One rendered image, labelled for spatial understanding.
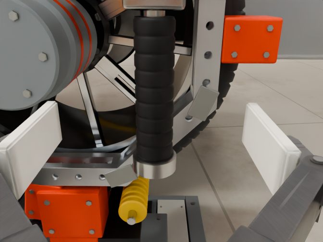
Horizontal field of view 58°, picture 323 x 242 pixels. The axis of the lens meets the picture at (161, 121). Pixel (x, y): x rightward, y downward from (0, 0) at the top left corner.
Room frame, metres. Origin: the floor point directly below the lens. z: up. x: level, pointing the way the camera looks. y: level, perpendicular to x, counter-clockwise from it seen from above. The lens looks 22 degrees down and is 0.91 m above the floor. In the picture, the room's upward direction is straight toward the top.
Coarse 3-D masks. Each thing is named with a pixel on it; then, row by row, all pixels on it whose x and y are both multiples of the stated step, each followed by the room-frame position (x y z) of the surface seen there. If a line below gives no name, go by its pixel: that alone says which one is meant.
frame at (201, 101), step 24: (216, 0) 0.46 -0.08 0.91; (216, 24) 0.46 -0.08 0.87; (192, 48) 0.52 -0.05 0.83; (216, 48) 0.46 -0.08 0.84; (192, 72) 0.51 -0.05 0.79; (216, 72) 0.46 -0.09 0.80; (192, 96) 0.48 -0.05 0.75; (216, 96) 0.46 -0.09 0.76; (192, 120) 0.46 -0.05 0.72; (48, 168) 0.46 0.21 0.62; (72, 168) 0.46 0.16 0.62; (96, 168) 0.46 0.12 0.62; (120, 168) 0.46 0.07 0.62
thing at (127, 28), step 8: (120, 16) 1.00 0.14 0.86; (128, 16) 1.00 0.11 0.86; (120, 24) 1.00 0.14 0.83; (128, 24) 1.00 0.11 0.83; (120, 32) 1.00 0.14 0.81; (128, 32) 1.00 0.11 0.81; (112, 48) 1.00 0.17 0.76; (120, 48) 1.00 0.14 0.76; (128, 48) 1.00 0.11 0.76; (112, 56) 1.00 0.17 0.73; (120, 56) 1.00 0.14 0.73
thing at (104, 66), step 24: (96, 0) 0.57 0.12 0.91; (120, 0) 0.57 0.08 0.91; (192, 0) 0.55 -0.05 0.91; (96, 24) 0.61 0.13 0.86; (192, 24) 0.59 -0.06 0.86; (120, 72) 0.57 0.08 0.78; (0, 120) 0.56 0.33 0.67; (24, 120) 0.61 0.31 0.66; (72, 120) 0.69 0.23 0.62; (96, 120) 0.57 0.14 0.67; (120, 120) 0.68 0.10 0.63; (72, 144) 0.57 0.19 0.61; (96, 144) 0.57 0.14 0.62; (120, 144) 0.55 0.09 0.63
